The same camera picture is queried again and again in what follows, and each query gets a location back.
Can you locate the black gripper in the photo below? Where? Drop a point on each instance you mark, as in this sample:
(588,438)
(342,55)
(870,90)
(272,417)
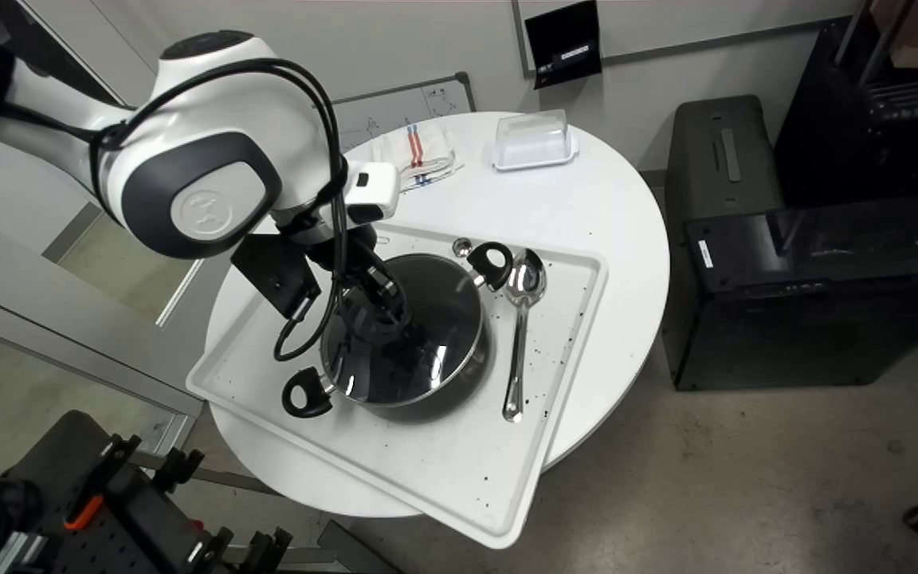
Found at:
(327,241)

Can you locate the glass pot lid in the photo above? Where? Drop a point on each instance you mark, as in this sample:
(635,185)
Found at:
(437,320)

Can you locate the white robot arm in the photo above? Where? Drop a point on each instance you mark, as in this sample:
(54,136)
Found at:
(205,106)

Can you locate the white box on wrist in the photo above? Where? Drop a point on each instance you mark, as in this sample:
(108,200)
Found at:
(375,192)

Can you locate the metal ladle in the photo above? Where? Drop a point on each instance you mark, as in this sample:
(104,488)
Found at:
(528,278)

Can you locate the grey leaning panel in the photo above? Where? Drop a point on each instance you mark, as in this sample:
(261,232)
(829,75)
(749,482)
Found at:
(395,106)

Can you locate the white plastic tray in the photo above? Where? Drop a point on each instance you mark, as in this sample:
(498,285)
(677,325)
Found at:
(446,466)

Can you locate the clear plastic container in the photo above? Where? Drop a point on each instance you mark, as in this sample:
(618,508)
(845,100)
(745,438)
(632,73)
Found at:
(532,146)

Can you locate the white round table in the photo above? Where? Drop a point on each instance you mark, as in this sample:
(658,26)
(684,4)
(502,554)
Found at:
(606,192)

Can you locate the black printer box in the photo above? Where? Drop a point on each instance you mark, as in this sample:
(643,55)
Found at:
(799,299)

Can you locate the dark shelf unit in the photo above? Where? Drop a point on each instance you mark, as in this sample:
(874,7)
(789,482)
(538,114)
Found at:
(906,115)

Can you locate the black wrist camera block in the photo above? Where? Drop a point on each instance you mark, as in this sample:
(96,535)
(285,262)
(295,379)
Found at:
(272,276)

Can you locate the black wall holder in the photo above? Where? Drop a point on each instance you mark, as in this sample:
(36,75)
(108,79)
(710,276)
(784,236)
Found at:
(563,44)

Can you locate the white metal frame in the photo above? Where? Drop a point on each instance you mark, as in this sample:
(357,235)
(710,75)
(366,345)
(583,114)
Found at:
(13,307)

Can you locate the white wall board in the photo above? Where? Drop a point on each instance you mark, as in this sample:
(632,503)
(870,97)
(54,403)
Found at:
(714,21)

